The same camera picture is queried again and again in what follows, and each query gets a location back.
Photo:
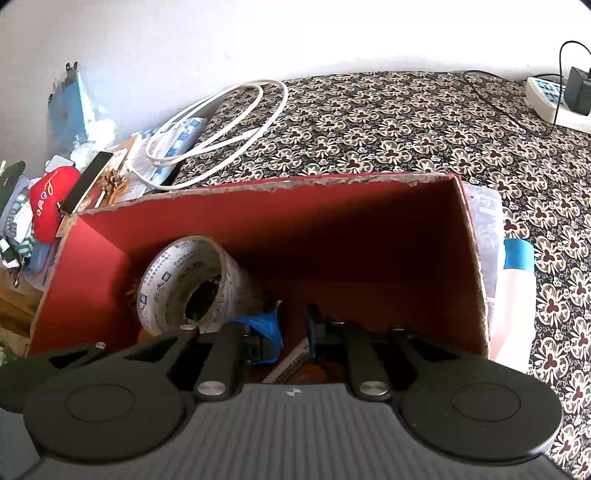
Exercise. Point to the clear plastic case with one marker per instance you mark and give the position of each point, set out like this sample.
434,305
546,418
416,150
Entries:
487,221

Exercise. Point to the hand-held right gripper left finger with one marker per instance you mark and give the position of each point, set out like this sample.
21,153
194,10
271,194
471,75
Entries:
261,339

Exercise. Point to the white bottle with blue cap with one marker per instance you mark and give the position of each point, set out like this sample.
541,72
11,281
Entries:
512,314

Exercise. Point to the red cardboard box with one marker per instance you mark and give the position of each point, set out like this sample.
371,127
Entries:
346,230

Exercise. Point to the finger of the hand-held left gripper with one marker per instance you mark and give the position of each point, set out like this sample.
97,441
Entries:
99,350

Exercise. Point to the crumpled white tissue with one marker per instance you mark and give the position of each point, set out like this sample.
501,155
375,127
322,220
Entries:
92,138

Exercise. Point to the white and blue power strip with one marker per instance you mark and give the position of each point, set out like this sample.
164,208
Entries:
547,94

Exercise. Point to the brown printed card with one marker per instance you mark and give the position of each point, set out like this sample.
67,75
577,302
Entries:
115,184

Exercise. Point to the blue and white marker pen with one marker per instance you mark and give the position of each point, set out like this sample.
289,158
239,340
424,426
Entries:
288,364

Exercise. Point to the printed tape roll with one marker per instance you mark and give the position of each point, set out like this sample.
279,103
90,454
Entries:
161,286

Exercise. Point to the green and white cloth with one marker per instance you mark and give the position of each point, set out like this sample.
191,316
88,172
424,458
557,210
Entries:
11,184

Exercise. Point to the black smartphone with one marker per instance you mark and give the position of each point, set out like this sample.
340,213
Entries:
90,180

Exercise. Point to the red heart plush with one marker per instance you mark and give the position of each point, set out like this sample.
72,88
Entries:
48,203

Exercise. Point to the blue and white packet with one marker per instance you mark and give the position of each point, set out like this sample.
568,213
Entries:
184,134

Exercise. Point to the black charger adapter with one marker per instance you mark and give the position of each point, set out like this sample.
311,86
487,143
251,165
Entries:
579,90

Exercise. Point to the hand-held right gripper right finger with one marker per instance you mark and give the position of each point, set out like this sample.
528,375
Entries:
315,334

